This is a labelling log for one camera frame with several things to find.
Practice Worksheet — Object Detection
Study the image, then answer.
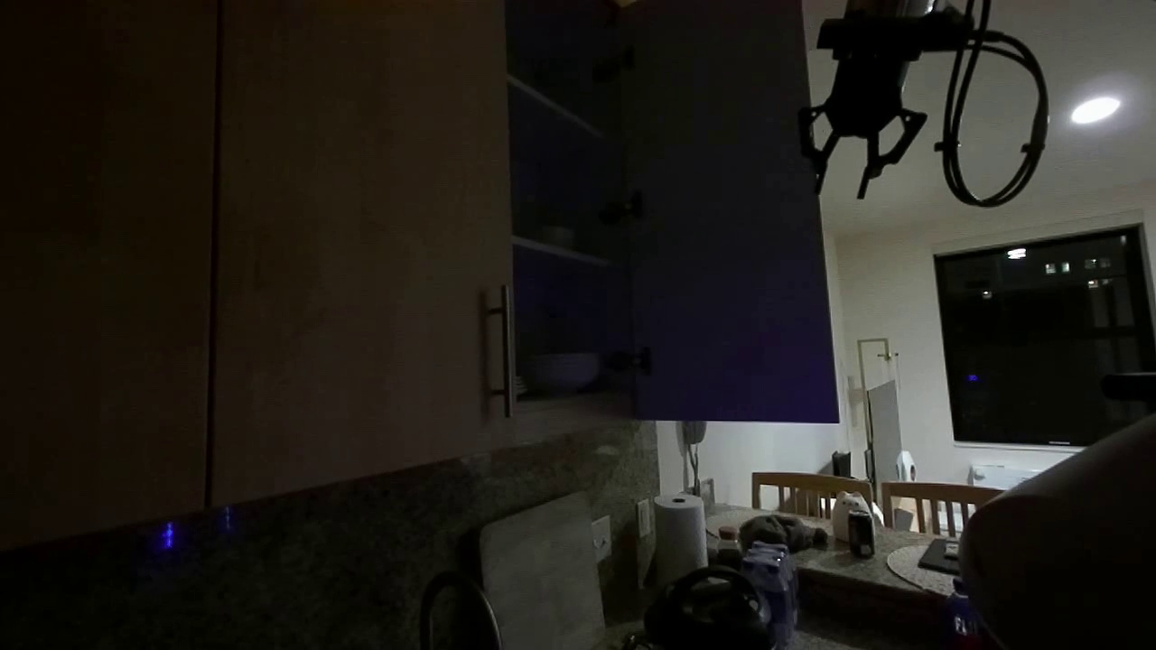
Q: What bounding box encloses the white bowl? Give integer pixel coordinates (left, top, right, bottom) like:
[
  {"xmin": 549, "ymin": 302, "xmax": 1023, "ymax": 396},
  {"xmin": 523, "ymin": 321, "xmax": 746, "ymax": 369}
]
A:
[{"xmin": 523, "ymin": 347, "xmax": 604, "ymax": 396}]

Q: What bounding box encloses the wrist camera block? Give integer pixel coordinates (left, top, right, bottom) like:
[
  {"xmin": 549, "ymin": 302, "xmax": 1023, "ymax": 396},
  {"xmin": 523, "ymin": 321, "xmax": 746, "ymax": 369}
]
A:
[{"xmin": 816, "ymin": 6, "xmax": 975, "ymax": 61}]

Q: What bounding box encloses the black tablet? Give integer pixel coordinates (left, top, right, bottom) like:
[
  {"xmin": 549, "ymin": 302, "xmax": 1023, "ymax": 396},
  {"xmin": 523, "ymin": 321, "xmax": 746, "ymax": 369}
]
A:
[{"xmin": 916, "ymin": 534, "xmax": 969, "ymax": 576}]

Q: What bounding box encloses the small dish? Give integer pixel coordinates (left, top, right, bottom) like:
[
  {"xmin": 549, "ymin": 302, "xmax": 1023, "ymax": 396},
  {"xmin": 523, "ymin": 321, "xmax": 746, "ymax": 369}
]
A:
[{"xmin": 533, "ymin": 219, "xmax": 582, "ymax": 254}]

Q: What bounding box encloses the black round kettle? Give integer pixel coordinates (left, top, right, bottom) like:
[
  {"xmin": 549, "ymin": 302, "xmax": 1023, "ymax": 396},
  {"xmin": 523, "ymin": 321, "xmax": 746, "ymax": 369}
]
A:
[{"xmin": 643, "ymin": 564, "xmax": 776, "ymax": 650}]

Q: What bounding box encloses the white paper towel roll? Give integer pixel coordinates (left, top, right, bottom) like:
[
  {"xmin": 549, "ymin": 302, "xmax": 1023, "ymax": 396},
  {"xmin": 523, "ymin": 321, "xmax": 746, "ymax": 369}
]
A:
[{"xmin": 651, "ymin": 491, "xmax": 712, "ymax": 586}]

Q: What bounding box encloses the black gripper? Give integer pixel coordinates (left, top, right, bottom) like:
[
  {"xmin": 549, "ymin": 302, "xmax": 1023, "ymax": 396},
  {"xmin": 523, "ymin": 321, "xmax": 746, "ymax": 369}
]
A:
[{"xmin": 798, "ymin": 48, "xmax": 930, "ymax": 201}]

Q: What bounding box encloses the light cutting board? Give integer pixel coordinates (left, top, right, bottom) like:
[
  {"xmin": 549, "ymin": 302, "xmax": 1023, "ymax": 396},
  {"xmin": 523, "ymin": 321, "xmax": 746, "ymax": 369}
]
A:
[{"xmin": 476, "ymin": 486, "xmax": 610, "ymax": 650}]

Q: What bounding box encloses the metal bar cabinet handle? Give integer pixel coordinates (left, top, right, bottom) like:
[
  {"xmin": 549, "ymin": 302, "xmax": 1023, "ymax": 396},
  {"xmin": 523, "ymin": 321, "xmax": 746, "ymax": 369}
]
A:
[{"xmin": 476, "ymin": 282, "xmax": 516, "ymax": 422}]

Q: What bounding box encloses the dark bundle on table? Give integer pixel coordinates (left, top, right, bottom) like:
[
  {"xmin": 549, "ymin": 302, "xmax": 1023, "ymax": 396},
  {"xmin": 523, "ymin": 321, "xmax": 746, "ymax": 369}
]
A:
[{"xmin": 738, "ymin": 509, "xmax": 838, "ymax": 558}]

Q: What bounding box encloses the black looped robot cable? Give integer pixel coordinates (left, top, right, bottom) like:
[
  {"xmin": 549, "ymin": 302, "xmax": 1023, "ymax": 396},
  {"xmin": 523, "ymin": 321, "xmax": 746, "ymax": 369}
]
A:
[{"xmin": 936, "ymin": 0, "xmax": 1056, "ymax": 214}]

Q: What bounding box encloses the white standing panel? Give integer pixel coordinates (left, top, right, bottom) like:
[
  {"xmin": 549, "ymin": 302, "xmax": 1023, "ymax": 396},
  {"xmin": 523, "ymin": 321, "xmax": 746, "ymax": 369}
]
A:
[{"xmin": 853, "ymin": 334, "xmax": 911, "ymax": 486}]

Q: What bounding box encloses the cabinet body with shelves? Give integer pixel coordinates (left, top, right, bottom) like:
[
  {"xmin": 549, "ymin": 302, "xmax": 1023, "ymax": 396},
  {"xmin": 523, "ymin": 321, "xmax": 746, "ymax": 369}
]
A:
[{"xmin": 501, "ymin": 0, "xmax": 639, "ymax": 427}]

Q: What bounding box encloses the clear water bottle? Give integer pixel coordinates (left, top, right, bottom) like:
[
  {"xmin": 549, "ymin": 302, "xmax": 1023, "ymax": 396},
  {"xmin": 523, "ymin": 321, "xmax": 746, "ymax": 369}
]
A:
[{"xmin": 741, "ymin": 536, "xmax": 802, "ymax": 641}]

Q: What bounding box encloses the dark framed window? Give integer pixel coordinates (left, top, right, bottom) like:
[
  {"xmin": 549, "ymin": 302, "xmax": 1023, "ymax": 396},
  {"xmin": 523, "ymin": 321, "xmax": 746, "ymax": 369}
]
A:
[{"xmin": 930, "ymin": 225, "xmax": 1156, "ymax": 450}]

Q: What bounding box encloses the wooden cabinet door with handle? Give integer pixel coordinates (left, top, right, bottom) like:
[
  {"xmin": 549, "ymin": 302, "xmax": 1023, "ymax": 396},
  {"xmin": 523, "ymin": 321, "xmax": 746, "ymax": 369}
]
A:
[{"xmin": 210, "ymin": 0, "xmax": 516, "ymax": 509}]

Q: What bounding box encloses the round ceiling light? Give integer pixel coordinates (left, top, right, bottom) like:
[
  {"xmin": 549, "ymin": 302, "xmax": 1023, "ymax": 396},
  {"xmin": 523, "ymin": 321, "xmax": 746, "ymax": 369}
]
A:
[{"xmin": 1064, "ymin": 91, "xmax": 1126, "ymax": 131}]

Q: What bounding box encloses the curved metal faucet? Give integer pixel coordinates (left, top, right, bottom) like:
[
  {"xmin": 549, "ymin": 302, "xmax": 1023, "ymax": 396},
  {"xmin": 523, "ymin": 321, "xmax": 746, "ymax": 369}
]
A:
[{"xmin": 414, "ymin": 568, "xmax": 507, "ymax": 650}]

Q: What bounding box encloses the wooden dining chair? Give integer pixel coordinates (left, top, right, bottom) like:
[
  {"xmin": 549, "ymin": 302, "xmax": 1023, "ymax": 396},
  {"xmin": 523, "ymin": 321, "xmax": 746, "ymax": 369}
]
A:
[
  {"xmin": 881, "ymin": 476, "xmax": 1005, "ymax": 542},
  {"xmin": 746, "ymin": 468, "xmax": 874, "ymax": 522}
]

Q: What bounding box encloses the round placemat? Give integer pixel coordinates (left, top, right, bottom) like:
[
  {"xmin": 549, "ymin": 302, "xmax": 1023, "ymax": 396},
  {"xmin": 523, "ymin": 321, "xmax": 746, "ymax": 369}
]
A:
[{"xmin": 883, "ymin": 529, "xmax": 970, "ymax": 601}]

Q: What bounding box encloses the plain wooden cabinet door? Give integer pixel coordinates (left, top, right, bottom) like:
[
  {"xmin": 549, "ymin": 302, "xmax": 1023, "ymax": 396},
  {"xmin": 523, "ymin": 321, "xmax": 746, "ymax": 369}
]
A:
[{"xmin": 0, "ymin": 0, "xmax": 225, "ymax": 556}]

